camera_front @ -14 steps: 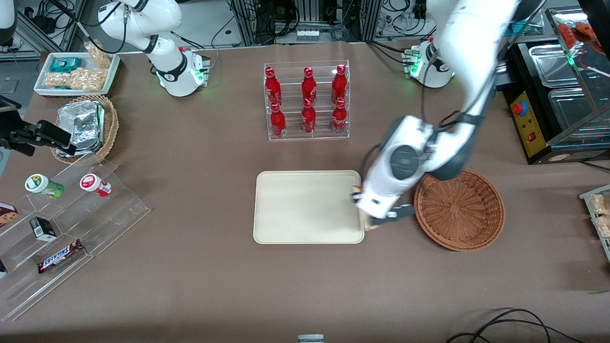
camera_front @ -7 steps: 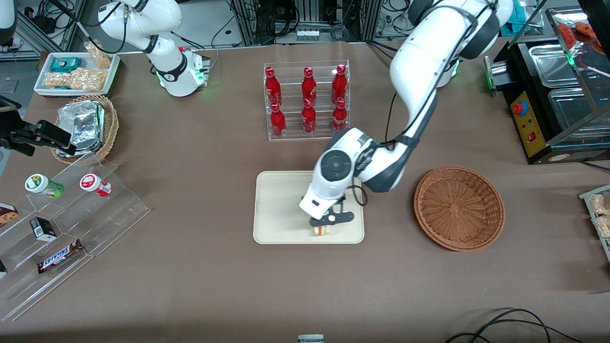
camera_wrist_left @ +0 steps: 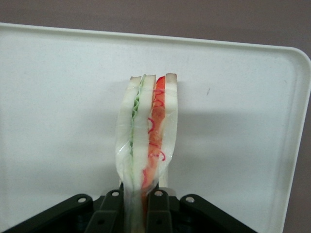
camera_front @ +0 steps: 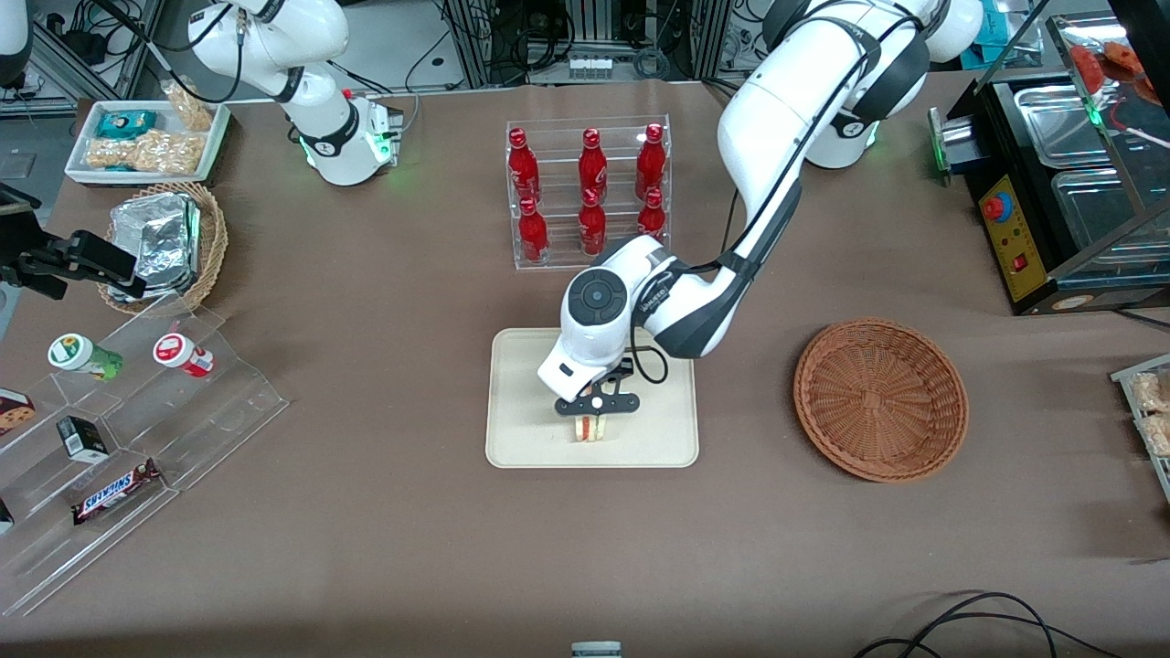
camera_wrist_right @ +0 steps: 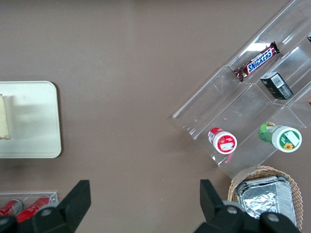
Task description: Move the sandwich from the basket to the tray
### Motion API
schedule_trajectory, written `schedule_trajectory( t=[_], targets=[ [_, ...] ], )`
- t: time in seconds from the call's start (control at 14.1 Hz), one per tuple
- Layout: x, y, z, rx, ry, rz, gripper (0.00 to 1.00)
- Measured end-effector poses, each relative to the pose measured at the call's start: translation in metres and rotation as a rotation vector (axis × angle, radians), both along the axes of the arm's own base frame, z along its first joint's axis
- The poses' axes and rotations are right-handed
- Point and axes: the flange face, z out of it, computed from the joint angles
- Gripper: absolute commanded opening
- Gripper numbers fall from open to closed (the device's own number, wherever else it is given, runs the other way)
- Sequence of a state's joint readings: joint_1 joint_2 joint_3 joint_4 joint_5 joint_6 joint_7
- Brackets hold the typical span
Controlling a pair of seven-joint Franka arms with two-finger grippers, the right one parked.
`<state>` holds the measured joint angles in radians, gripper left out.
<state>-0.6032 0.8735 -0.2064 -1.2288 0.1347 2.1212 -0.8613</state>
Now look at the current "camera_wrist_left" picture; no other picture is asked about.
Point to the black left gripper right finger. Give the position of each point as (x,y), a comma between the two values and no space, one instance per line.
(159,213)

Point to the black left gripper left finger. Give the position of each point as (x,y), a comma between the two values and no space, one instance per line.
(107,213)

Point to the triangle sandwich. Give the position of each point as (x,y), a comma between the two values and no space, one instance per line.
(145,126)

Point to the cream plastic tray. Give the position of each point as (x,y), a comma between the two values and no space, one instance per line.
(60,97)

